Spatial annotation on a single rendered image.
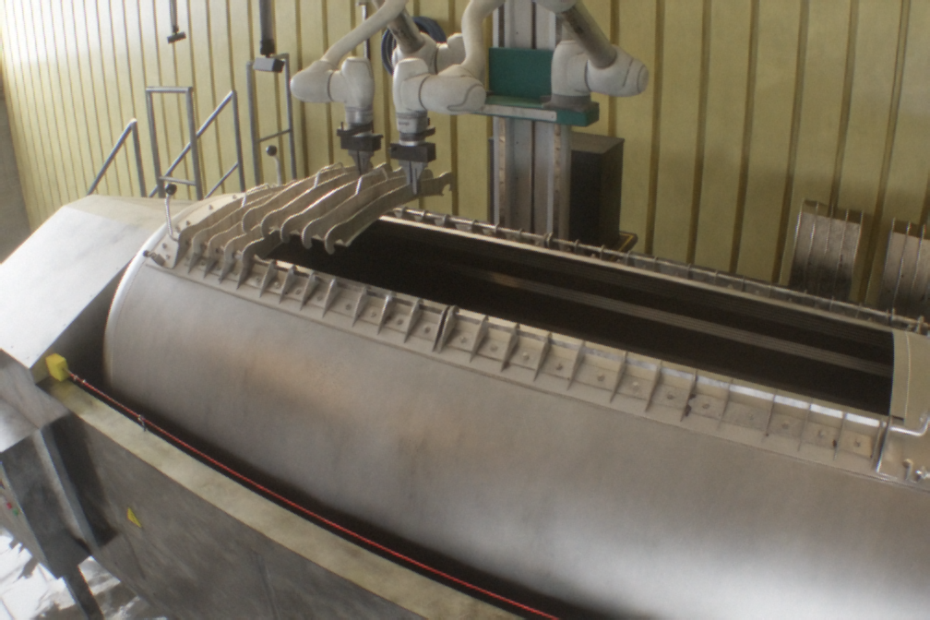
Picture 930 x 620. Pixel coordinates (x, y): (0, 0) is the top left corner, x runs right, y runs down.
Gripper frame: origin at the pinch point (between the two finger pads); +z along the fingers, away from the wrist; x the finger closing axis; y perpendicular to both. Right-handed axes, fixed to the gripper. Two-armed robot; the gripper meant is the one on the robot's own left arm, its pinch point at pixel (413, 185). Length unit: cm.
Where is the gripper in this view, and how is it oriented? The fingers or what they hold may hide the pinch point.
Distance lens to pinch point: 215.4
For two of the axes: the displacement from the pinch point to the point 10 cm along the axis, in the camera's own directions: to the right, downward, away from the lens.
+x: 8.6, 2.1, -4.6
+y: -5.0, 3.8, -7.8
